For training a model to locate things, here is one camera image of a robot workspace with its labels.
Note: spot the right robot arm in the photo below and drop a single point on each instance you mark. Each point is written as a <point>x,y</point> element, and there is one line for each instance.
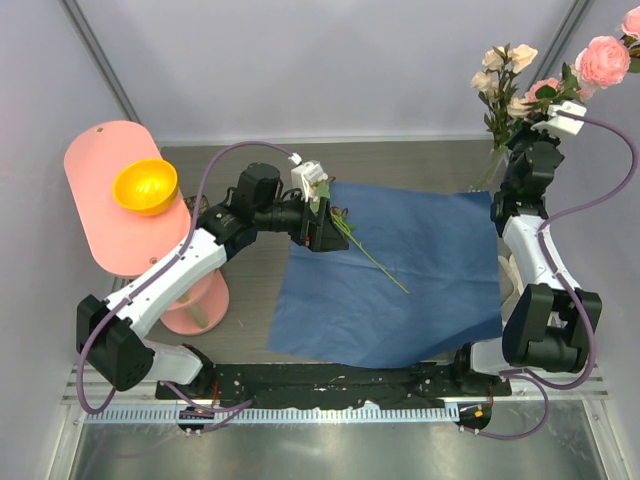
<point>550,333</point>

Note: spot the white slotted cable duct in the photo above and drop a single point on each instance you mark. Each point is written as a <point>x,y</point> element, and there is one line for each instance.
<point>369,413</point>

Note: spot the cream rose bunch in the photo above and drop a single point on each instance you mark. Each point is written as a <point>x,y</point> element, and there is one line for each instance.
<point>497,87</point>

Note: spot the aluminium frame rail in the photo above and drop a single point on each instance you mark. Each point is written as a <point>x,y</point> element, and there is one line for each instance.
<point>96,390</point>

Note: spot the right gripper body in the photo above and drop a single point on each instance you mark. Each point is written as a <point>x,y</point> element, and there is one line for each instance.
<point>525,137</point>

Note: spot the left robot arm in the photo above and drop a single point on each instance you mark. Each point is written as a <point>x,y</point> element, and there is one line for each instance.
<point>111,333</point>

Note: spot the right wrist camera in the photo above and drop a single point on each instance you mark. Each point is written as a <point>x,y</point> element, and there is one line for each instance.
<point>563,120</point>

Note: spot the yellow plastic bowl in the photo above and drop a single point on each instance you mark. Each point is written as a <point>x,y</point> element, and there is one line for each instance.
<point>147,187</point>

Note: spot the blue wrapping paper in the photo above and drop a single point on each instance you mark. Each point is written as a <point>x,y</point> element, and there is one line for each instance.
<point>339,307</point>

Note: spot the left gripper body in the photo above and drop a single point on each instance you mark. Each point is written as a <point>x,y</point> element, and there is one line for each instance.
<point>309,230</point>

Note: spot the clear glass vase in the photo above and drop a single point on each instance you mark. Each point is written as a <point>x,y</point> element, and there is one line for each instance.
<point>498,158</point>

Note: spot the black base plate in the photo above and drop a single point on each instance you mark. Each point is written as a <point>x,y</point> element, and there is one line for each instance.
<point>329,386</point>

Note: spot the cream ribbon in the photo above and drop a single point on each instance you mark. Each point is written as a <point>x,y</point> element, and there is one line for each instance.
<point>511,283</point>

